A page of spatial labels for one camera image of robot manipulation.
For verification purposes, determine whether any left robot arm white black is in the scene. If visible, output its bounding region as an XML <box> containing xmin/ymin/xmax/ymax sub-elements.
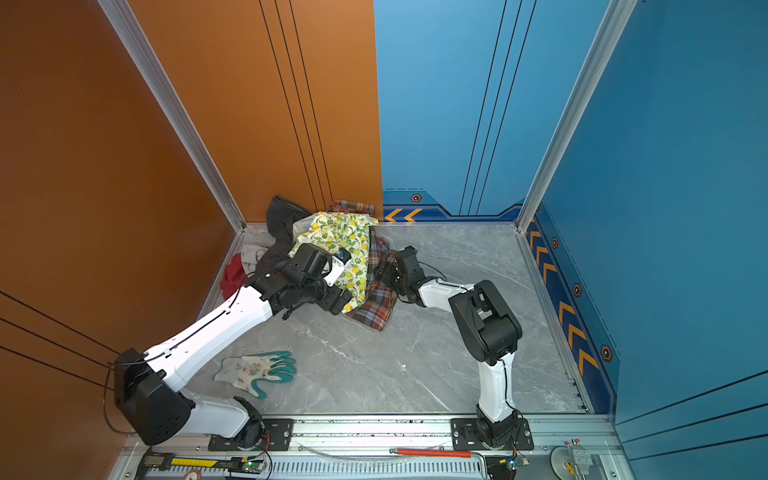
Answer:
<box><xmin>113</xmin><ymin>243</ymin><xmax>352</xmax><ymax>449</ymax></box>

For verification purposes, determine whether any green circuit board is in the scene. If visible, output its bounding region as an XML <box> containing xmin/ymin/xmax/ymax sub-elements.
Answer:
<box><xmin>499</xmin><ymin>457</ymin><xmax>530</xmax><ymax>471</ymax></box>

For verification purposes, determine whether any left aluminium corner post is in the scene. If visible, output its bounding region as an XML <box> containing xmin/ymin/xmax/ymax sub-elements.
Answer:
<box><xmin>98</xmin><ymin>0</ymin><xmax>247</xmax><ymax>233</ymax></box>

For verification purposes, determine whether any green white work glove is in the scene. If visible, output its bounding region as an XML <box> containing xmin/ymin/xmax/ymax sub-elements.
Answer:
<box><xmin>213</xmin><ymin>351</ymin><xmax>297</xmax><ymax>400</ymax></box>

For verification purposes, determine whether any plaid flannel cloth red brown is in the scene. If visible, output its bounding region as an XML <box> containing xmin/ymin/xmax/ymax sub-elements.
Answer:
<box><xmin>348</xmin><ymin>227</ymin><xmax>397</xmax><ymax>331</ymax></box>

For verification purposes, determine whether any aluminium corner post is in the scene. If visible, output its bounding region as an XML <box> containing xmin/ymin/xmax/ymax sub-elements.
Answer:
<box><xmin>516</xmin><ymin>0</ymin><xmax>638</xmax><ymax>234</ymax></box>
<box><xmin>98</xmin><ymin>0</ymin><xmax>247</xmax><ymax>233</ymax></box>

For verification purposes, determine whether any round metal disc fixture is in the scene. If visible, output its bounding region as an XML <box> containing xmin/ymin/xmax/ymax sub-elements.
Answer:
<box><xmin>550</xmin><ymin>439</ymin><xmax>594</xmax><ymax>480</ymax></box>

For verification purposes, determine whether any yellow black caliper tool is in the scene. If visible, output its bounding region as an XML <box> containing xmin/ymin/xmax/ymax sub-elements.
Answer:
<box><xmin>133</xmin><ymin>452</ymin><xmax>271</xmax><ymax>480</ymax></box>

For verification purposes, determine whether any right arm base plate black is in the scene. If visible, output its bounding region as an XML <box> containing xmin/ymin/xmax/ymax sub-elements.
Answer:
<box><xmin>449</xmin><ymin>414</ymin><xmax>535</xmax><ymax>451</ymax></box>

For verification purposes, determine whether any aluminium front rail frame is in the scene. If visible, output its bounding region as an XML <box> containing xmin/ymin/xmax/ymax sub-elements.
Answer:
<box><xmin>109</xmin><ymin>414</ymin><xmax>634</xmax><ymax>479</ymax></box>

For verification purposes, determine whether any right aluminium corner post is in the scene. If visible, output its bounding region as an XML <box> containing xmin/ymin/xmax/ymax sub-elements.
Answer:
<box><xmin>516</xmin><ymin>0</ymin><xmax>638</xmax><ymax>234</ymax></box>

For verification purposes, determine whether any dark grey cloth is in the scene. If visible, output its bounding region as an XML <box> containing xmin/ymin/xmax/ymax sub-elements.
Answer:
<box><xmin>255</xmin><ymin>196</ymin><xmax>312</xmax><ymax>273</ymax></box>

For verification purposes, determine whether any white beige cloth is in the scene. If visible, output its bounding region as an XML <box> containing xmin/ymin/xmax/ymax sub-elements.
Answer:
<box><xmin>240</xmin><ymin>244</ymin><xmax>270</xmax><ymax>265</ymax></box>

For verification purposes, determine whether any lemon print cloth yellow green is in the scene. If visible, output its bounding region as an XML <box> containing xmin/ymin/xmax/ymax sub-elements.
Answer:
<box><xmin>288</xmin><ymin>211</ymin><xmax>378</xmax><ymax>314</ymax></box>

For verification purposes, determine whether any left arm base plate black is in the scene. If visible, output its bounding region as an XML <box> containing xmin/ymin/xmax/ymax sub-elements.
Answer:
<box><xmin>208</xmin><ymin>418</ymin><xmax>295</xmax><ymax>452</ymax></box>

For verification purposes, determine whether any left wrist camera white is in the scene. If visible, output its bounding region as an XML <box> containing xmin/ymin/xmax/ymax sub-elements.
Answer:
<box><xmin>323</xmin><ymin>248</ymin><xmax>352</xmax><ymax>286</ymax></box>

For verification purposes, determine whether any red handled screwdriver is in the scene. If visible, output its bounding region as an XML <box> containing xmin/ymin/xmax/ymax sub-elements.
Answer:
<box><xmin>389</xmin><ymin>447</ymin><xmax>473</xmax><ymax>458</ymax></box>

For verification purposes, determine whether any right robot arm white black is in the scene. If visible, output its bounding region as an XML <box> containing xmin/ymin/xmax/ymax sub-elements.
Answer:
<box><xmin>375</xmin><ymin>246</ymin><xmax>524</xmax><ymax>450</ymax></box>

